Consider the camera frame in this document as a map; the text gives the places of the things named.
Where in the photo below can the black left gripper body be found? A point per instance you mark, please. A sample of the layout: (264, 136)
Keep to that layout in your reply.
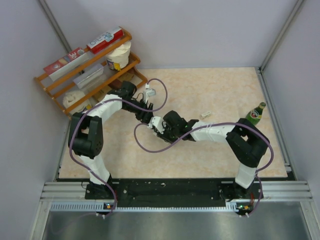
(141, 114)

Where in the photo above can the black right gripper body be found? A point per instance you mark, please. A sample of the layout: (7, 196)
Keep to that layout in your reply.
(170, 134)

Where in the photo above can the light blue stapler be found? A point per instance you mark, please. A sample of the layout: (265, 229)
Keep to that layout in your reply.
(163, 137)

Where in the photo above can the small white red packet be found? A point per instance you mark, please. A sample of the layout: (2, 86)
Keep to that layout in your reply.
(206, 114)

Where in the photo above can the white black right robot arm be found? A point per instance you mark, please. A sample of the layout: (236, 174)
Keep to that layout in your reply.
(247, 143)

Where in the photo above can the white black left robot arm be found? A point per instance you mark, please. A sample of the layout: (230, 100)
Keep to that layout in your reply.
(86, 139)

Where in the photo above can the dark brown box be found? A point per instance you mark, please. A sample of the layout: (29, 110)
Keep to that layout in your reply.
(117, 83)

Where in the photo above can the brown cardboard box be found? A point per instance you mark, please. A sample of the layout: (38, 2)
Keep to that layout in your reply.
(101, 93)

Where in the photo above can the orange wooden shelf rack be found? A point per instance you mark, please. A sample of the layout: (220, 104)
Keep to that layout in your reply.
(60, 87)

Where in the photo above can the silver foil box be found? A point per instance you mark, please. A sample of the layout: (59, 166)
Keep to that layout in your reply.
(88, 76)

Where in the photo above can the green glass bottle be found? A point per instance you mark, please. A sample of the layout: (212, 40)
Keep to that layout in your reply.
(254, 116)

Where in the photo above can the red white foil box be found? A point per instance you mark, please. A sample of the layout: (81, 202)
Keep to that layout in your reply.
(104, 40)

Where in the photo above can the red white wrap box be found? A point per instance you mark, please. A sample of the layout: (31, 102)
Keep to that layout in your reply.
(66, 63)

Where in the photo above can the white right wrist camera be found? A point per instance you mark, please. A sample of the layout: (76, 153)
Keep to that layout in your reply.
(157, 124)

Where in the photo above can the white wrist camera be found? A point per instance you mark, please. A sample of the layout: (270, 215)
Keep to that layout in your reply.
(148, 92)
(157, 124)

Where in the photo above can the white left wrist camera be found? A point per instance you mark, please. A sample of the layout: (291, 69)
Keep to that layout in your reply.
(148, 92)

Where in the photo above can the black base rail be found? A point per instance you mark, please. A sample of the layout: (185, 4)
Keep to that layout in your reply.
(174, 192)

